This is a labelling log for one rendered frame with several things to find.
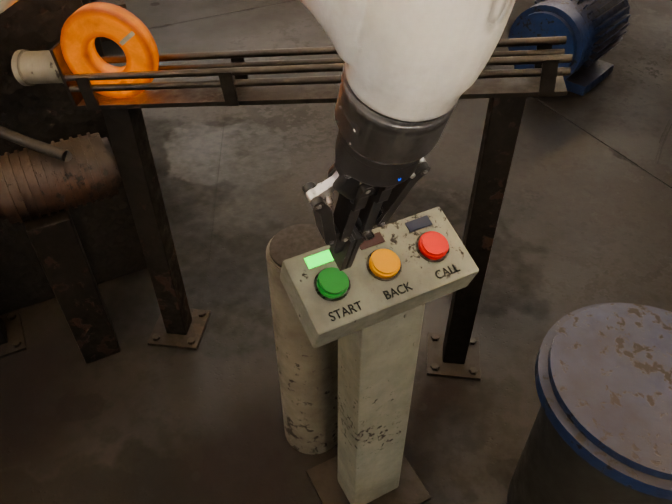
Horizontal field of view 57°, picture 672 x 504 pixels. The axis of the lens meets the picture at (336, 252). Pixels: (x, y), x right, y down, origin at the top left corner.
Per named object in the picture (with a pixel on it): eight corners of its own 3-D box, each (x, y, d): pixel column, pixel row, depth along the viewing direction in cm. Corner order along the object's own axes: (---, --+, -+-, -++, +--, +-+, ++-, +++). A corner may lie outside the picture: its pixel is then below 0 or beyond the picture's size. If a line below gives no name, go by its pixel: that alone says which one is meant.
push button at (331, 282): (310, 278, 78) (312, 272, 76) (338, 268, 79) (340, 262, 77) (323, 305, 76) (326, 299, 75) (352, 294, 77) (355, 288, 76)
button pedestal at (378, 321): (294, 478, 121) (272, 247, 79) (398, 428, 130) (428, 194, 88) (331, 552, 111) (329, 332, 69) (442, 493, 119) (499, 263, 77)
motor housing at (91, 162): (64, 335, 148) (-25, 145, 112) (154, 303, 155) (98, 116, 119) (74, 374, 140) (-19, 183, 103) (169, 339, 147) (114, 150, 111)
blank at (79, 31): (121, 105, 110) (114, 115, 108) (49, 36, 103) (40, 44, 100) (179, 59, 102) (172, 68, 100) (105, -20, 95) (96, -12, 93)
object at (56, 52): (92, 89, 111) (69, 31, 104) (96, 89, 111) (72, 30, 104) (74, 110, 106) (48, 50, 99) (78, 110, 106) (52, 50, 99)
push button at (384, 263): (362, 259, 80) (365, 253, 79) (388, 250, 81) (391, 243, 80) (376, 285, 79) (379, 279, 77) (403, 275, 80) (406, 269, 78)
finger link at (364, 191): (377, 185, 56) (363, 189, 55) (352, 246, 65) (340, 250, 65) (357, 152, 57) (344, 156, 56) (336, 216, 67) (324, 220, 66)
